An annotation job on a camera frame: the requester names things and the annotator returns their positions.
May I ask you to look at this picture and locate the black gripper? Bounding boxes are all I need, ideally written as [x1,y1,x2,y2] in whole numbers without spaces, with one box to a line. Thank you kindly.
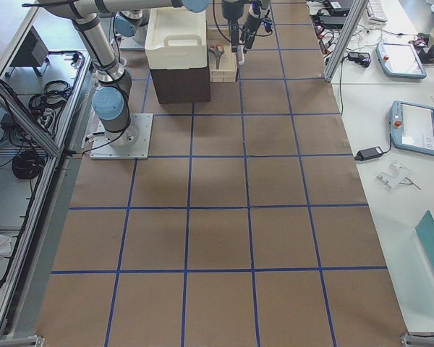
[221,0,244,22]
[230,7,266,53]

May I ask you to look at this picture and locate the orange grey scissors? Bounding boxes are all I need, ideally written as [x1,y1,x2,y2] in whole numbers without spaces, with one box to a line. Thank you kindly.
[208,43,224,69]

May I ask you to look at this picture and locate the wooden drawer with white handle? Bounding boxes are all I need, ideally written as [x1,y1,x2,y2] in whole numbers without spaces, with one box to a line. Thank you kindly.
[207,27,244,82]

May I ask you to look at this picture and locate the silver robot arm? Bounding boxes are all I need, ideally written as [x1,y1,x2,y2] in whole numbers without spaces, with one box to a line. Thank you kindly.
[23,1,209,147]
[240,1,273,53]

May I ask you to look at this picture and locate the white plastic tray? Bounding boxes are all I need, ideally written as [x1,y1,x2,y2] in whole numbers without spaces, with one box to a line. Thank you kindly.
[145,7,208,69]

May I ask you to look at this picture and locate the dark brown wooden cabinet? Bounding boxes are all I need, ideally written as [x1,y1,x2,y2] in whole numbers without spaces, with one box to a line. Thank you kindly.
[150,67,210,104]

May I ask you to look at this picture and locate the upper teach pendant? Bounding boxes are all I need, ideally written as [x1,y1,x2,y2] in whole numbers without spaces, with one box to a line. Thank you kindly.
[375,42,427,80]

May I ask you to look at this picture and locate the teach pendant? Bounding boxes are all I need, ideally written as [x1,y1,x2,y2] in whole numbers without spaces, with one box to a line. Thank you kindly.
[375,42,427,80]
[390,100,434,156]

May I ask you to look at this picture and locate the black power brick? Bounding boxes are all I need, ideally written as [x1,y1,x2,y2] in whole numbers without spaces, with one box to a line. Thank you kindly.
[354,146,384,161]

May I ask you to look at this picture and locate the lower teach pendant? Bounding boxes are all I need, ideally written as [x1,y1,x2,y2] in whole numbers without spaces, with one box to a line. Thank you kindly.
[390,100,434,156]

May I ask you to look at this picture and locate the black monitor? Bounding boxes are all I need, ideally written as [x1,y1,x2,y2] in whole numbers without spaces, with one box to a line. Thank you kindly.
[5,26,48,77]

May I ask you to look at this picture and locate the black braided cable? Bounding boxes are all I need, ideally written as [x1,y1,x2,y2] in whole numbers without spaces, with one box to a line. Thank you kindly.
[212,0,233,41]

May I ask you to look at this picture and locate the aluminium frame post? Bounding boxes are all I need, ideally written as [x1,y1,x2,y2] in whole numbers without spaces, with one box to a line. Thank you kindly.
[323,0,367,82]

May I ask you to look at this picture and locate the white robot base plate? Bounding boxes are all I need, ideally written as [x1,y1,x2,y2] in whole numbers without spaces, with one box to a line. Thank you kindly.
[90,113,153,160]

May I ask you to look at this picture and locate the clear acrylic bracket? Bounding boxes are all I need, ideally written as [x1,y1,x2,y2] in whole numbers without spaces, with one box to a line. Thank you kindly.
[375,160,422,192]

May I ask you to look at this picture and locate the coiled black cables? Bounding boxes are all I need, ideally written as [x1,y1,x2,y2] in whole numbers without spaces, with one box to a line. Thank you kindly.
[11,150,44,181]

